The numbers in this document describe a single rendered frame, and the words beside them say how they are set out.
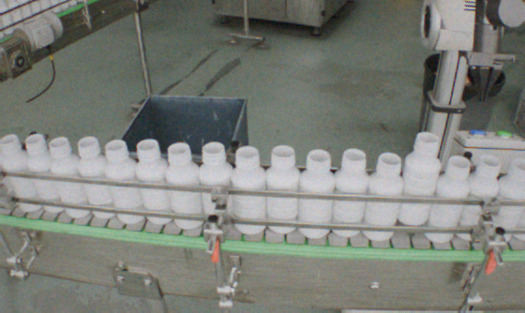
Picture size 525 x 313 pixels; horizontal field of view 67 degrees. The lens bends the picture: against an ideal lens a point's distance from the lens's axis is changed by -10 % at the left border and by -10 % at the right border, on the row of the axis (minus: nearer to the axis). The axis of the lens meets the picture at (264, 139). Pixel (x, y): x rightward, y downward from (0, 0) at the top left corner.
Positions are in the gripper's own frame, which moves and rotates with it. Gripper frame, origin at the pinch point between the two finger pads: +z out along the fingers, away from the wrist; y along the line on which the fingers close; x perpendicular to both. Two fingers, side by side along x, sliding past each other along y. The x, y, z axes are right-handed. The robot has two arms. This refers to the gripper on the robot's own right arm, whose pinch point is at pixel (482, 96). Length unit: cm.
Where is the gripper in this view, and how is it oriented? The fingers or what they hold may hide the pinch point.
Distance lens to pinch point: 94.8
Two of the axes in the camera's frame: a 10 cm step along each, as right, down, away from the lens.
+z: -0.1, 9.7, 2.5
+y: 9.9, 0.4, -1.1
